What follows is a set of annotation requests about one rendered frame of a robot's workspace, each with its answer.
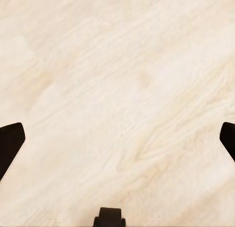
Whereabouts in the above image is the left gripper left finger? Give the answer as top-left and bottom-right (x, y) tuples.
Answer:
(0, 122), (25, 180)

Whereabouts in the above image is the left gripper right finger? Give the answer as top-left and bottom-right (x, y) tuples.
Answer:
(219, 122), (235, 161)

